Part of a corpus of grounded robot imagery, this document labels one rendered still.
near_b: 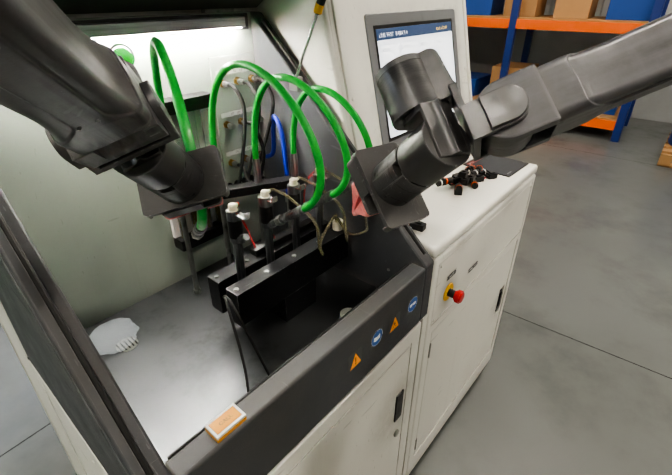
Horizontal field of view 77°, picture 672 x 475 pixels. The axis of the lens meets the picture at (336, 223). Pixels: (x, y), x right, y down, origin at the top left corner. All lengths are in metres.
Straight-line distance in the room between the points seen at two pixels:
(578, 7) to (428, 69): 5.35
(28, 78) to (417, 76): 0.33
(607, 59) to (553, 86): 0.05
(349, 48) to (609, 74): 0.71
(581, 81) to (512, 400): 1.71
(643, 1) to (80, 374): 5.61
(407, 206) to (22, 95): 0.38
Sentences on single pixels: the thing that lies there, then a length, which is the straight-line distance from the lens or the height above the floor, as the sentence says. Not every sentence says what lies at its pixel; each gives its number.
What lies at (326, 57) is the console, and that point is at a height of 1.36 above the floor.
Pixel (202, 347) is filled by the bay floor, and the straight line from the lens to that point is 0.98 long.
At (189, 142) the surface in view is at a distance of 0.57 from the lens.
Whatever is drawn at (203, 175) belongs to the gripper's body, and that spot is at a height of 1.30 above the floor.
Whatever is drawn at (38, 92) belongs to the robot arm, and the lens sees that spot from 0.26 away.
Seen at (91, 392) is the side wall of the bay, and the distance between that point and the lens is 0.65.
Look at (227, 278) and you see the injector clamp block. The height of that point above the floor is 0.98.
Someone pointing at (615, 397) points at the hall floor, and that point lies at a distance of 2.24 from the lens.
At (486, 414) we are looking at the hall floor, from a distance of 1.96.
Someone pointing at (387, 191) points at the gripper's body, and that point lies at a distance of 0.48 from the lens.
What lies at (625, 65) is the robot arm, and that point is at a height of 1.44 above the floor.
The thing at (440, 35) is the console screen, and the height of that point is 1.37.
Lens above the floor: 1.50
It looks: 29 degrees down
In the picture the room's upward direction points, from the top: straight up
